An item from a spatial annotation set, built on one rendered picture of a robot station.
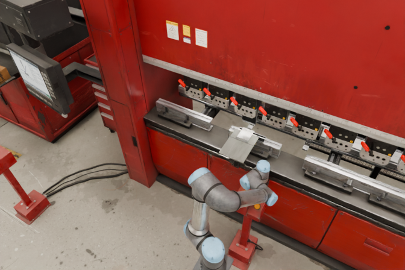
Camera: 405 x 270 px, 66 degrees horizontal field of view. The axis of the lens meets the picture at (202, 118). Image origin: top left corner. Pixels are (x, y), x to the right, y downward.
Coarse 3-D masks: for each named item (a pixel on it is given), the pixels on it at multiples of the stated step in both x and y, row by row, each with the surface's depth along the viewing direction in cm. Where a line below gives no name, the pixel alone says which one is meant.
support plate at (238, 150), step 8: (232, 136) 219; (224, 144) 213; (232, 144) 213; (240, 144) 213; (248, 144) 213; (224, 152) 208; (232, 152) 208; (240, 152) 208; (248, 152) 207; (240, 160) 203
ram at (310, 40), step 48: (144, 0) 193; (192, 0) 175; (240, 0) 160; (288, 0) 148; (336, 0) 137; (384, 0) 128; (144, 48) 219; (192, 48) 197; (240, 48) 178; (288, 48) 163; (336, 48) 150; (384, 48) 139; (288, 96) 181; (336, 96) 166; (384, 96) 152
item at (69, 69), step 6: (66, 66) 249; (72, 66) 249; (78, 66) 249; (84, 66) 249; (66, 72) 243; (72, 72) 252; (78, 72) 253; (84, 72) 243; (90, 72) 242; (96, 72) 242; (66, 78) 248; (72, 78) 247; (84, 78) 248; (90, 78) 247; (96, 78) 247; (102, 84) 241
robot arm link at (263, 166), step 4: (260, 160) 177; (264, 160) 177; (260, 164) 176; (264, 164) 176; (268, 164) 175; (256, 168) 177; (260, 168) 174; (264, 168) 174; (268, 168) 174; (260, 172) 175; (264, 172) 175; (268, 172) 177; (264, 176) 176; (268, 176) 181
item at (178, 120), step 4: (160, 112) 253; (160, 116) 252; (164, 116) 249; (168, 116) 249; (172, 116) 249; (176, 116) 249; (168, 120) 249; (172, 120) 246; (176, 120) 246; (180, 120) 246; (180, 124) 244; (184, 124) 242; (188, 124) 242; (188, 128) 242
